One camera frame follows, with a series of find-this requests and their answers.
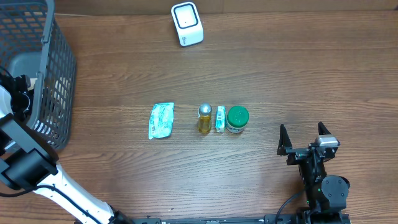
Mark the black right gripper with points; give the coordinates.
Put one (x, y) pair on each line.
(305, 154)

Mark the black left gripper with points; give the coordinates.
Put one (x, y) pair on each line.
(23, 116)

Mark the teal Kleenex tissue pack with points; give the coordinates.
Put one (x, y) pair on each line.
(220, 122)

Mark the white barcode scanner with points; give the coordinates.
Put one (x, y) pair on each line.
(187, 23)

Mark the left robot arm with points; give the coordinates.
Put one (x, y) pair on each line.
(34, 166)

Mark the silver capped amber bottle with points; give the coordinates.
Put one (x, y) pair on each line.
(204, 118)

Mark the grey plastic shopping basket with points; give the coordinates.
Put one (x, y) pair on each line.
(33, 45)

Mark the green lid jar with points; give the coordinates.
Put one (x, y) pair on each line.
(237, 119)

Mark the teal snack packet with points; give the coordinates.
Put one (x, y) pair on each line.
(161, 120)

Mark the beige brown snack packet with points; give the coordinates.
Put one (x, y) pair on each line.
(32, 83)

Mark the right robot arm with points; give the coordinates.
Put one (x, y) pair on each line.
(326, 194)

